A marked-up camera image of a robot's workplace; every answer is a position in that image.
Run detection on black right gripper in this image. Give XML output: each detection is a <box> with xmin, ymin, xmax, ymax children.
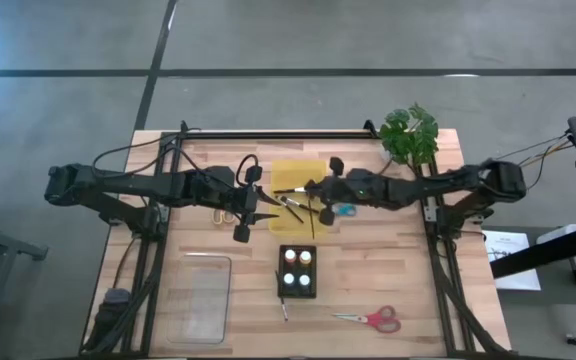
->
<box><xmin>305</xmin><ymin>157</ymin><xmax>384</xmax><ymax>226</ymax></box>

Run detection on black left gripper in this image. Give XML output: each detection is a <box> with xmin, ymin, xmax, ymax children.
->
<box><xmin>207</xmin><ymin>166</ymin><xmax>283</xmax><ymax>244</ymax></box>

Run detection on yellow-handled scissors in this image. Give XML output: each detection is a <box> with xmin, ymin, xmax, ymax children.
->
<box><xmin>211</xmin><ymin>208</ymin><xmax>237</xmax><ymax>225</ymax></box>

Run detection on black fan brush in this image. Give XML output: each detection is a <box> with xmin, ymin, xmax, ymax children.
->
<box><xmin>282</xmin><ymin>202</ymin><xmax>305</xmax><ymax>225</ymax></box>

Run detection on yellow plastic bin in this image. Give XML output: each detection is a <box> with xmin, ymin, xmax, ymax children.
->
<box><xmin>267</xmin><ymin>159</ymin><xmax>330</xmax><ymax>237</ymax></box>

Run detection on black bottle holder tray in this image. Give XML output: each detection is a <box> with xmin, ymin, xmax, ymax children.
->
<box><xmin>277</xmin><ymin>244</ymin><xmax>318</xmax><ymax>300</ymax></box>

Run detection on green leafy plant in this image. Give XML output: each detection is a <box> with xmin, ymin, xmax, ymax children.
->
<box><xmin>378</xmin><ymin>102</ymin><xmax>440</xmax><ymax>169</ymax></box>

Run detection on clear plastic tray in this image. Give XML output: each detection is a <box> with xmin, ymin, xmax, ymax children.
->
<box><xmin>166</xmin><ymin>253</ymin><xmax>233</xmax><ymax>346</ymax></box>

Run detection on black paintbrush white tip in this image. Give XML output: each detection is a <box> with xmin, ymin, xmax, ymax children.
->
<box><xmin>274</xmin><ymin>269</ymin><xmax>289</xmax><ymax>322</ymax></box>

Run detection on white paper sheet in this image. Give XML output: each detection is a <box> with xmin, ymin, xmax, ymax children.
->
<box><xmin>482</xmin><ymin>229</ymin><xmax>542</xmax><ymax>292</ymax></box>

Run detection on white plastic container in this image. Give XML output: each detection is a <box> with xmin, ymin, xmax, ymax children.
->
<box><xmin>535</xmin><ymin>223</ymin><xmax>576</xmax><ymax>246</ymax></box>

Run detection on grey side table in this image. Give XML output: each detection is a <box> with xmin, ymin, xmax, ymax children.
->
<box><xmin>487</xmin><ymin>224</ymin><xmax>576</xmax><ymax>307</ymax></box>

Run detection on black left wrist camera cable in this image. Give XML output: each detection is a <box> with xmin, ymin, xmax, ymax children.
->
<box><xmin>236</xmin><ymin>153</ymin><xmax>260</xmax><ymax>187</ymax></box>

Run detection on black aluminium frame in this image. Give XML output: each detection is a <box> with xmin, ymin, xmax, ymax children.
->
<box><xmin>80</xmin><ymin>119</ymin><xmax>514</xmax><ymax>357</ymax></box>

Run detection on thin black cable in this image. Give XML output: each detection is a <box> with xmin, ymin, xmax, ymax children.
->
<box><xmin>92</xmin><ymin>127</ymin><xmax>204</xmax><ymax>174</ymax></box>

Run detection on red-handled scissors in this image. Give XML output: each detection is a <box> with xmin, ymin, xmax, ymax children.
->
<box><xmin>331</xmin><ymin>304</ymin><xmax>402</xmax><ymax>335</ymax></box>

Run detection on thin coloured wires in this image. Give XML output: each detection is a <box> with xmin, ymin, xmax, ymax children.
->
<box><xmin>497</xmin><ymin>132</ymin><xmax>572</xmax><ymax>191</ymax></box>

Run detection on black desk frame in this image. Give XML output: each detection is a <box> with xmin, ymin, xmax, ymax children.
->
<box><xmin>490</xmin><ymin>219</ymin><xmax>576</xmax><ymax>351</ymax></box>

